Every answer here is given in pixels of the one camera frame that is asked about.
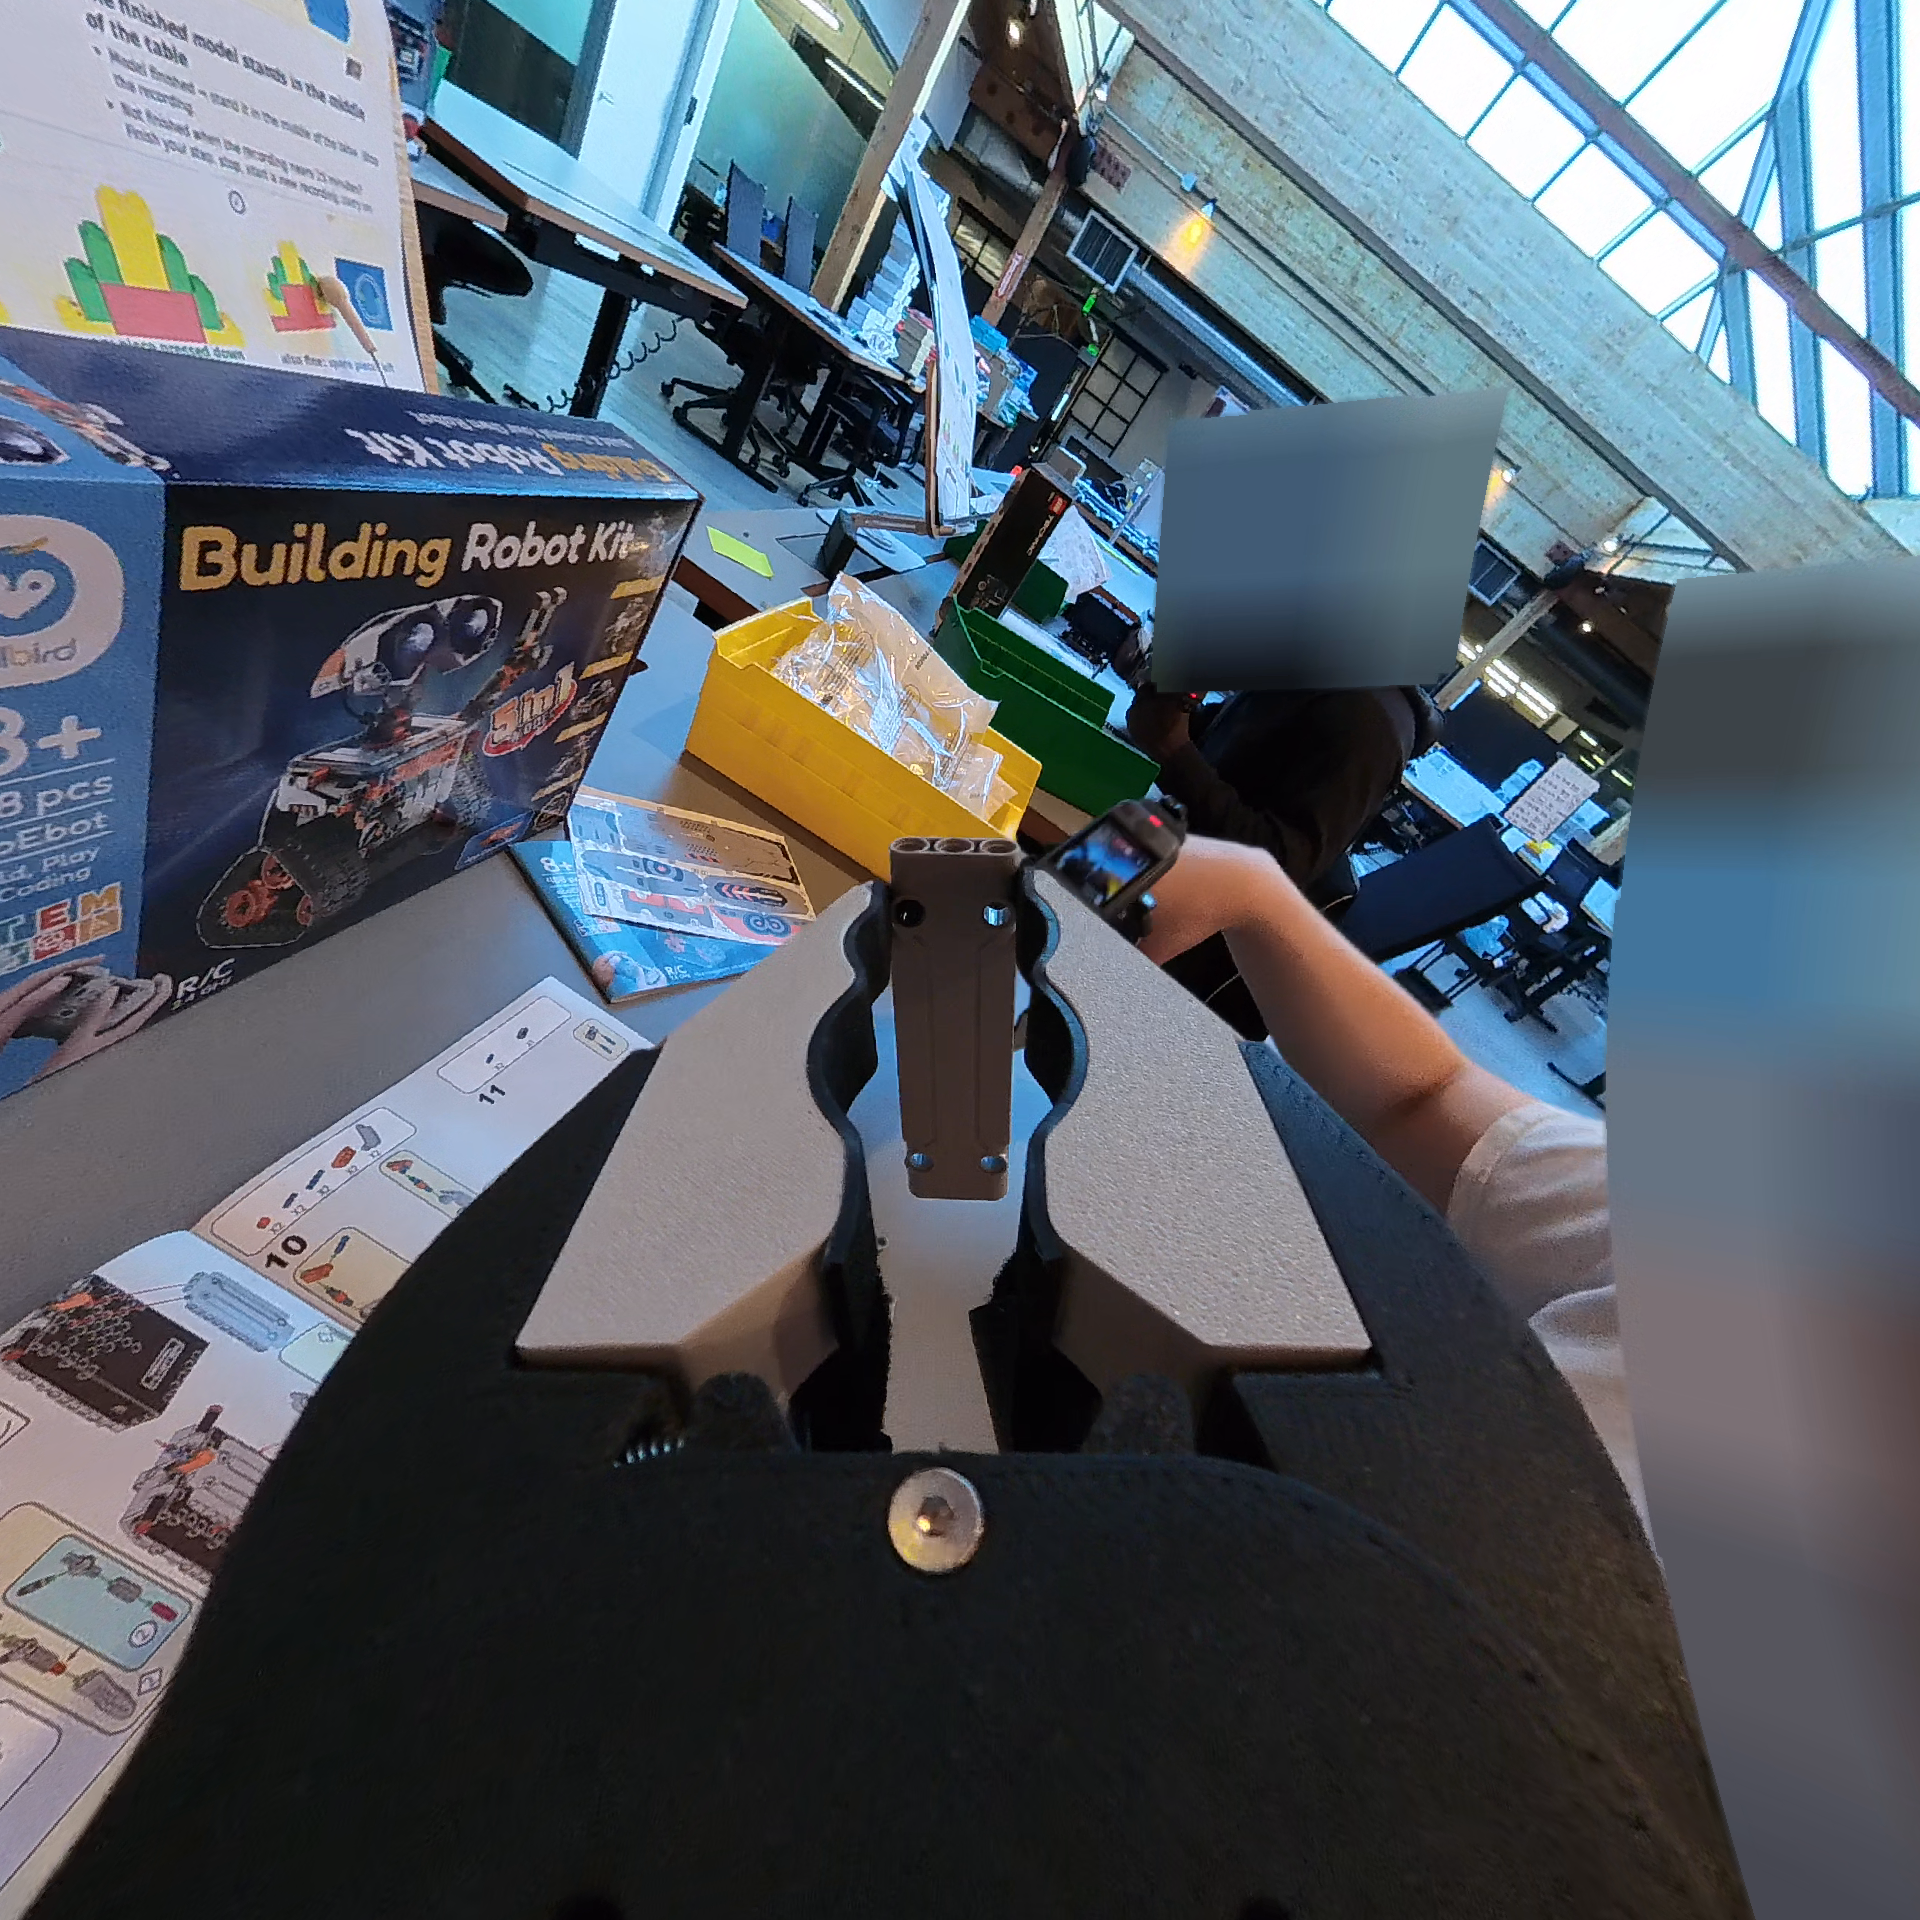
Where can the yellow-green sticky note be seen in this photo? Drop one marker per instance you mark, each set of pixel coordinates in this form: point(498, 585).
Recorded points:
point(735, 550)

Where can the instruction poster board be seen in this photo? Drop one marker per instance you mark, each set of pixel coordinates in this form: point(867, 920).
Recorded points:
point(195, 165)

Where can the yellow plastic bin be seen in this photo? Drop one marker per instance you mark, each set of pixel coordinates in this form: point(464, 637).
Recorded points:
point(811, 765)

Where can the wood-edged grey table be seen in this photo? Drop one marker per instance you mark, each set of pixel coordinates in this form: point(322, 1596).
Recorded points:
point(794, 540)

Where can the green plastic bin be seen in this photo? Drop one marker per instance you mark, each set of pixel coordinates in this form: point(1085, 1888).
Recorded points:
point(1051, 720)

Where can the printed sticker sheet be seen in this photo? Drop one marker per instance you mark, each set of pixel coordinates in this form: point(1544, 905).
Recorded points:
point(691, 871)

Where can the wooden easel board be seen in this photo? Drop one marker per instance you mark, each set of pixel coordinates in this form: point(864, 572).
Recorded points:
point(943, 375)

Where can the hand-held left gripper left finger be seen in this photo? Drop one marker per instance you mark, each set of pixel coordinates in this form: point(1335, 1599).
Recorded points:
point(691, 1201)

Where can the white instruction manual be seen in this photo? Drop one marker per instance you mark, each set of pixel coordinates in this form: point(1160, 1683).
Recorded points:
point(224, 1350)

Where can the person's white shirt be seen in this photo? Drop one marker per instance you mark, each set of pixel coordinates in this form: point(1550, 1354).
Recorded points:
point(1544, 1201)

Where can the black cardboard box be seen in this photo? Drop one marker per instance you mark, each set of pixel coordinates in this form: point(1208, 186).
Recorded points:
point(1020, 540)

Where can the blue booklet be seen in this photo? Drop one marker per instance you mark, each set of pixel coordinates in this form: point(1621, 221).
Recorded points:
point(631, 961)

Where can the heap of clear plastic bags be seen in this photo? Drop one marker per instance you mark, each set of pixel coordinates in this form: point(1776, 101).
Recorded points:
point(885, 691)

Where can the blue robot kit box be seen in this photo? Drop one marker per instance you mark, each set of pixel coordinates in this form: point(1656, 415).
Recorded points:
point(374, 675)

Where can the person's right forearm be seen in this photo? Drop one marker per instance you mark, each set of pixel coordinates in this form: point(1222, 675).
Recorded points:
point(1320, 990)

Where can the grey rectangular building piece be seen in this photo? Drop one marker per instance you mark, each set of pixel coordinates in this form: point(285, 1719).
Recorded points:
point(953, 1020)

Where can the grey desk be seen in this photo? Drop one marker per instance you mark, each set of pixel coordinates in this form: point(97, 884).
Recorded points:
point(374, 961)

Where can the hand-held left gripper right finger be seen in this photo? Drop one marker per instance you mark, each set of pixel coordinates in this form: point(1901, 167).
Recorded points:
point(1201, 1201)

